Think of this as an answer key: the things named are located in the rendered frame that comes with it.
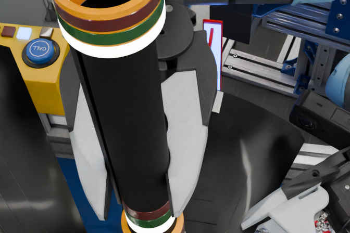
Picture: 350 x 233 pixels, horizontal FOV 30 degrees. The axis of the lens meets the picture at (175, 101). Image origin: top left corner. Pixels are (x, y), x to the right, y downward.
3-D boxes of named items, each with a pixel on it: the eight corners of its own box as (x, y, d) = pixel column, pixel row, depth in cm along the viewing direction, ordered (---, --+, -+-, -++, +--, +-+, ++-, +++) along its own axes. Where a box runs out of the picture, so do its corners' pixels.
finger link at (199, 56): (230, 132, 40) (202, 24, 45) (231, 119, 39) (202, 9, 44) (154, 146, 40) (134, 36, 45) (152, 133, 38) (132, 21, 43)
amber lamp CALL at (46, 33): (39, 38, 95) (38, 36, 95) (42, 29, 96) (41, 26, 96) (51, 39, 95) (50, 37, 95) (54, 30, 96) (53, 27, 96)
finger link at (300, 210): (271, 260, 62) (349, 217, 64) (238, 207, 64) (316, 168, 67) (265, 269, 64) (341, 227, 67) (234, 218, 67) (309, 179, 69)
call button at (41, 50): (24, 64, 94) (21, 57, 92) (32, 42, 96) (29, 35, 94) (51, 67, 93) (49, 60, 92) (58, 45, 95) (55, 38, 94)
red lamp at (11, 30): (1, 37, 96) (0, 34, 95) (4, 27, 97) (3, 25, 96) (13, 38, 96) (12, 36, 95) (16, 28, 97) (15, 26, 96)
